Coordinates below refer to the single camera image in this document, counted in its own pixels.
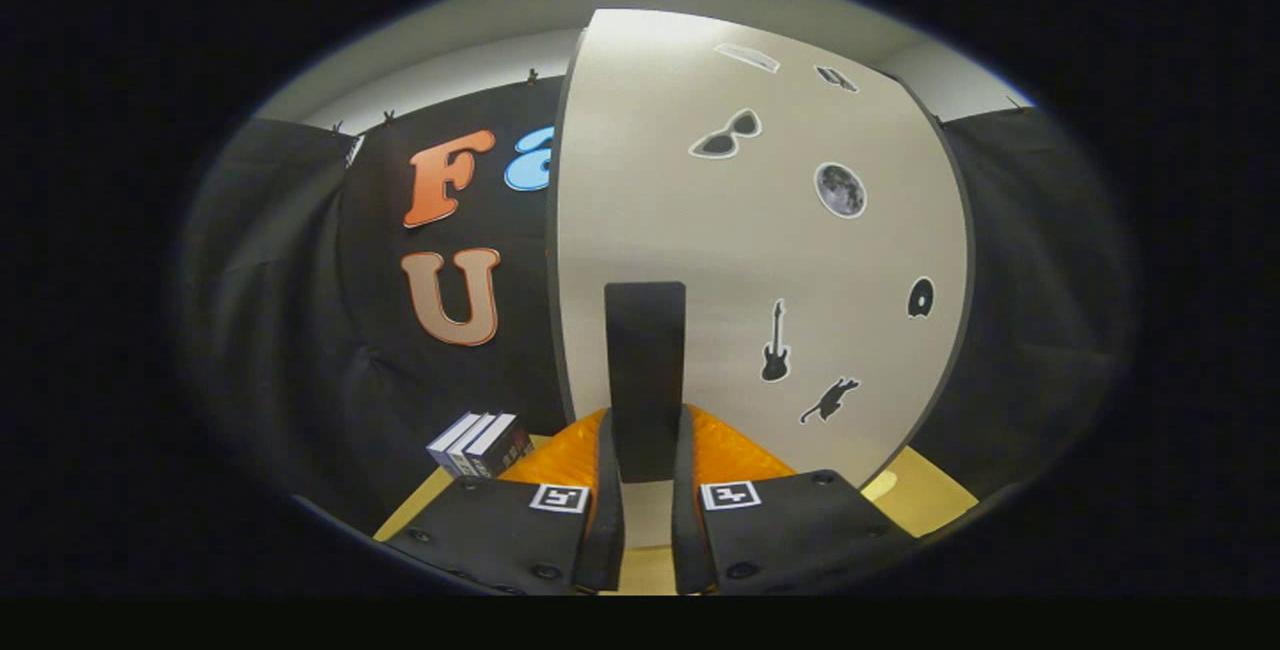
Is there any white spine book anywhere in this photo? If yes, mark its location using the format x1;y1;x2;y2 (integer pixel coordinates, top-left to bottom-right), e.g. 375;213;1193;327
447;413;498;478

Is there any dark navy cover book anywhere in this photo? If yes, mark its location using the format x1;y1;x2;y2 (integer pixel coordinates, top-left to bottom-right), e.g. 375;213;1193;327
465;414;534;479

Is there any row of black cloth clips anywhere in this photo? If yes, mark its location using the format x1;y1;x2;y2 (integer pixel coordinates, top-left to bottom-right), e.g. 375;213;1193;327
330;68;1026;134

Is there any beige cabinet door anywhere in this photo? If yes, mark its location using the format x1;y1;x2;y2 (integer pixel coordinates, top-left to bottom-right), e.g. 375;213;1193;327
553;8;976;551

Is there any dark grey cabinet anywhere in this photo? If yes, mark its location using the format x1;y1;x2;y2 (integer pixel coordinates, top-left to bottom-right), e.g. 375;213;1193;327
545;8;979;491

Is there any black backdrop cloth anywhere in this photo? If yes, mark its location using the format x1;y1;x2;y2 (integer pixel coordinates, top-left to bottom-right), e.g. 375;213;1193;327
180;75;1136;531

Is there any black door handle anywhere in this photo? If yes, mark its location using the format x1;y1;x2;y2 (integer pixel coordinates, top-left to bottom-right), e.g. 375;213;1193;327
604;281;688;484

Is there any light blue spine book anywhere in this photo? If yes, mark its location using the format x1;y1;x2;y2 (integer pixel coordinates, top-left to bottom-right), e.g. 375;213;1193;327
427;412;481;476

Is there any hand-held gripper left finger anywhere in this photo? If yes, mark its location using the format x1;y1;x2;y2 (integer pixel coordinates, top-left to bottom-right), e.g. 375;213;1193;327
385;408;626;596

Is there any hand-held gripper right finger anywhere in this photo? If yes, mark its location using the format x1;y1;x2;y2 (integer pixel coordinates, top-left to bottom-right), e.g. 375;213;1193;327
672;404;916;596

